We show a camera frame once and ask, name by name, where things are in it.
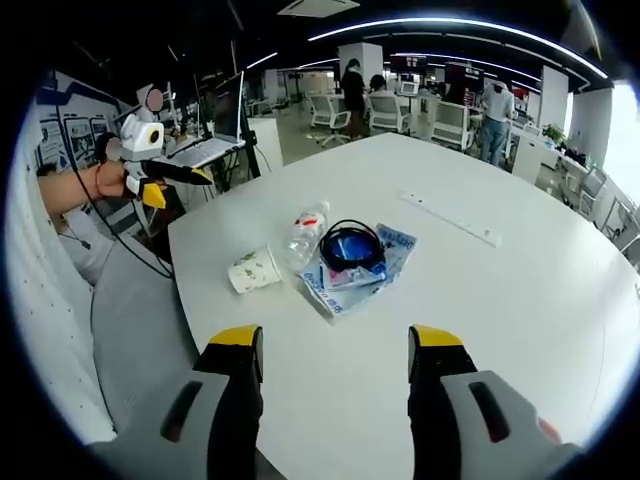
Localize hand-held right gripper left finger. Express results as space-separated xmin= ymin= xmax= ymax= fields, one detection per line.
xmin=89 ymin=324 xmax=265 ymax=480

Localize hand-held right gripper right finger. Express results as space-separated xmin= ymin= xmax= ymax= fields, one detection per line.
xmin=407 ymin=323 xmax=581 ymax=480

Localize white printed paper cup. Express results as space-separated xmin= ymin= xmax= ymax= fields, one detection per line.
xmin=227 ymin=244 xmax=283 ymax=294

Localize clear plastic bottle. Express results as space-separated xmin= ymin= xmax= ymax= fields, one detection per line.
xmin=284 ymin=200 xmax=332 ymax=272

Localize blue white plastic packet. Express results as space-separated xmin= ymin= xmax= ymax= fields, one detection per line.
xmin=298 ymin=222 xmax=419 ymax=319

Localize person's left hand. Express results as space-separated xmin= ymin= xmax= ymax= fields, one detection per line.
xmin=96 ymin=160 xmax=131 ymax=201

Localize open silver laptop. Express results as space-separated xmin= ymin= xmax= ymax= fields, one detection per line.
xmin=172 ymin=71 xmax=247 ymax=169

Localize white table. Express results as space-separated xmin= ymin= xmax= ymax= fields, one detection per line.
xmin=167 ymin=132 xmax=640 ymax=480

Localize person's white shirt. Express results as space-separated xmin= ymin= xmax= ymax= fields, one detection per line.
xmin=5 ymin=164 xmax=117 ymax=446

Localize white office chair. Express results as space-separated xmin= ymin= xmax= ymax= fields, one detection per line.
xmin=367 ymin=94 xmax=412 ymax=135
xmin=578 ymin=166 xmax=609 ymax=217
xmin=430 ymin=101 xmax=472 ymax=150
xmin=306 ymin=93 xmax=352 ymax=147

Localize white table socket cover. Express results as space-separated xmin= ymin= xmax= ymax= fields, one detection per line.
xmin=397 ymin=189 xmax=502 ymax=248

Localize green potted plant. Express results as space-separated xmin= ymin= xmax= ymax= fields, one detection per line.
xmin=541 ymin=122 xmax=567 ymax=147

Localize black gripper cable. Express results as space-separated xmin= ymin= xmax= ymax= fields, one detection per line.
xmin=73 ymin=169 xmax=174 ymax=279

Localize wall poster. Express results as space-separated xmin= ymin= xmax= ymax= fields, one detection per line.
xmin=35 ymin=72 xmax=122 ymax=174

